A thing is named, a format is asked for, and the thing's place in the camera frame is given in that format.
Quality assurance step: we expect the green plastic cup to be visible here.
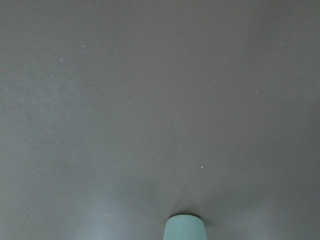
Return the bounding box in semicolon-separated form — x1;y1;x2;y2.
163;214;208;240

